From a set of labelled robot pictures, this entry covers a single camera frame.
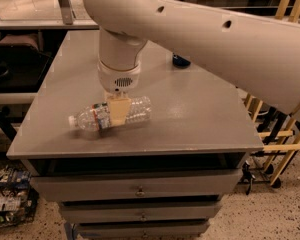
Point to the clear plastic water bottle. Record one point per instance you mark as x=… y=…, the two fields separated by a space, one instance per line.
x=97 y=116

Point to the blue Pepsi can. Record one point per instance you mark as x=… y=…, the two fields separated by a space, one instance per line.
x=180 y=62

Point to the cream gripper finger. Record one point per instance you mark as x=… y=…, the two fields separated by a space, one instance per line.
x=119 y=107

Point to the grey drawer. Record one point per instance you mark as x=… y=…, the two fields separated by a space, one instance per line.
x=144 y=185
x=140 y=212
x=143 y=230

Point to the yellow wooden rack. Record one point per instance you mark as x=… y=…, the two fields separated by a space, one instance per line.
x=275 y=140

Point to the dark chair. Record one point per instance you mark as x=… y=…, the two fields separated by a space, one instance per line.
x=22 y=63

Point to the middle grey drawer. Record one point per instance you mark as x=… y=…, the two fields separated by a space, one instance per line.
x=140 y=212

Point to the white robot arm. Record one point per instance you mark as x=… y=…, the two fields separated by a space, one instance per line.
x=259 y=55

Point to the top grey drawer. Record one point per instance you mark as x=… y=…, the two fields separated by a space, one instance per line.
x=144 y=185

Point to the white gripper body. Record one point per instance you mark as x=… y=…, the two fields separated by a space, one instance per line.
x=118 y=79

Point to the grey drawer cabinet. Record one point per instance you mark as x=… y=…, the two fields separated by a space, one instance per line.
x=197 y=123

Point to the bottom grey drawer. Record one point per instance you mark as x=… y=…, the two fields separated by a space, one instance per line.
x=143 y=230

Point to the black crate with magazines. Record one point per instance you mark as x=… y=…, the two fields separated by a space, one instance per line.
x=18 y=199

